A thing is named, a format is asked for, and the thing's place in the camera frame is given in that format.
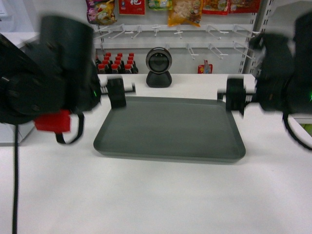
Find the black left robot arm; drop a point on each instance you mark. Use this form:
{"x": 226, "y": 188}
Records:
{"x": 50, "y": 79}

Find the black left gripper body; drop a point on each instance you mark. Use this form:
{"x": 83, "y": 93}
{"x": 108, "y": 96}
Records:
{"x": 79, "y": 90}

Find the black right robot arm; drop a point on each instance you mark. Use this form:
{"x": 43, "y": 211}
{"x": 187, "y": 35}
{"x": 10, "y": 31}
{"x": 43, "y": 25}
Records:
{"x": 300, "y": 86}

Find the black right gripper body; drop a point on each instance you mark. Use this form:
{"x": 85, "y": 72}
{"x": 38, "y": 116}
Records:
{"x": 276, "y": 70}

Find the red block on left arm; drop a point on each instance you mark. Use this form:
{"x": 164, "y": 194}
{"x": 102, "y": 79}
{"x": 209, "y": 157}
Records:
{"x": 55, "y": 122}

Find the grey rectangular serving tray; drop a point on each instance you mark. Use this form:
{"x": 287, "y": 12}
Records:
{"x": 171, "y": 128}

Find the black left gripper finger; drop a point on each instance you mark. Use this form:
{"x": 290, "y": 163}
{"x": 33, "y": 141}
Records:
{"x": 116, "y": 92}

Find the black barcode scanner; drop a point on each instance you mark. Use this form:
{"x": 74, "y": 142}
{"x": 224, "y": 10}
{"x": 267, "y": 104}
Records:
{"x": 159, "y": 61}

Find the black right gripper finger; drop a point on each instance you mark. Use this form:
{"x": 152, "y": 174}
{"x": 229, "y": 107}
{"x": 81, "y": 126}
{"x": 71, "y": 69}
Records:
{"x": 235, "y": 95}

